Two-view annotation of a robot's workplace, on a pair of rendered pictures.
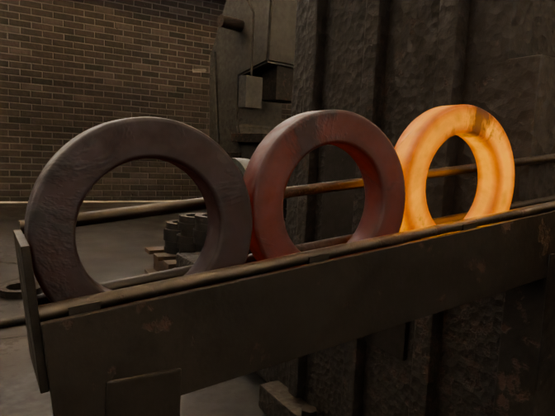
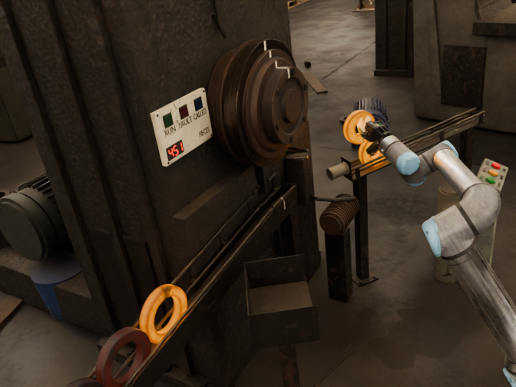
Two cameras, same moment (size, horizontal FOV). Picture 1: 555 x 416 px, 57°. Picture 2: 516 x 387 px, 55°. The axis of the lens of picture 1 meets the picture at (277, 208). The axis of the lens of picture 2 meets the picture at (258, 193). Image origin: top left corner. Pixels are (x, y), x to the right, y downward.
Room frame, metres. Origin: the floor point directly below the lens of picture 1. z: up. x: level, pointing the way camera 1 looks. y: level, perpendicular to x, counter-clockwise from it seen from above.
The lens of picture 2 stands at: (-0.63, -0.02, 1.70)
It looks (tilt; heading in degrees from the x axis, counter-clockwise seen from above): 28 degrees down; 336
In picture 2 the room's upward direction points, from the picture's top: 8 degrees counter-clockwise
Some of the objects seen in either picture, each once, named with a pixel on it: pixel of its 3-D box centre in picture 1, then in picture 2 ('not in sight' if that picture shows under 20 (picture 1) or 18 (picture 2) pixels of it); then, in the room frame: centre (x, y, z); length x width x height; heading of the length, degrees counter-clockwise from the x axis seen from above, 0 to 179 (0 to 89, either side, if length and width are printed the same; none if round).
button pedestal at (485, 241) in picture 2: not in sight; (487, 227); (0.70, -1.79, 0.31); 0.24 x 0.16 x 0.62; 121
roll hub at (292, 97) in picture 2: not in sight; (286, 105); (0.89, -0.88, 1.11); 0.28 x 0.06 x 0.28; 121
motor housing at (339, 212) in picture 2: not in sight; (341, 249); (1.03, -1.18, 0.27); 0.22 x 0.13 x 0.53; 121
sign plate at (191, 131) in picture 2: not in sight; (184, 125); (0.90, -0.48, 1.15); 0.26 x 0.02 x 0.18; 121
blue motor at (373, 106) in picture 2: not in sight; (369, 120); (2.49, -2.54, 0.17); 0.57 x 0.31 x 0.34; 141
